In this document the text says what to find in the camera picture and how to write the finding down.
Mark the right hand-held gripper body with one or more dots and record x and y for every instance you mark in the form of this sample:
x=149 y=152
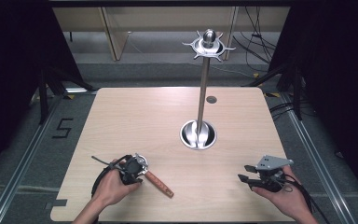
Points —
x=272 y=163

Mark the beige wooden desk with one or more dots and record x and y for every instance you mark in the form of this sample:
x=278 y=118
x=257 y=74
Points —
x=167 y=18

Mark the black curtain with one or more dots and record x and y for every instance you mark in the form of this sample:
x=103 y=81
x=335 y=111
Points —
x=338 y=77
x=15 y=77

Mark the person's left hand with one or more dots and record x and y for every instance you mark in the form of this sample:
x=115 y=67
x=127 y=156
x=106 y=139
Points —
x=112 y=188

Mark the aluminium floor rail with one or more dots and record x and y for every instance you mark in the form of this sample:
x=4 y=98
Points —
x=315 y=152
x=21 y=163

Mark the metal utensil hanging rack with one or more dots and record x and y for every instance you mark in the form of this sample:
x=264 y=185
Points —
x=202 y=93

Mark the person's right hand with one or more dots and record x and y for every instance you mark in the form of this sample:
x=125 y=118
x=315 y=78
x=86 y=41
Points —
x=287 y=197

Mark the grey round table grommet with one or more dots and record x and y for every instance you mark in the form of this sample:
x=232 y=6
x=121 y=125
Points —
x=211 y=100

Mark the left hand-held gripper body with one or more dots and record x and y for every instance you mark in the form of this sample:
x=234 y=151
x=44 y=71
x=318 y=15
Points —
x=132 y=168

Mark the black metal stand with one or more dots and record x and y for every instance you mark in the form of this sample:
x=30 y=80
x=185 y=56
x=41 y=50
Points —
x=296 y=87
x=45 y=93

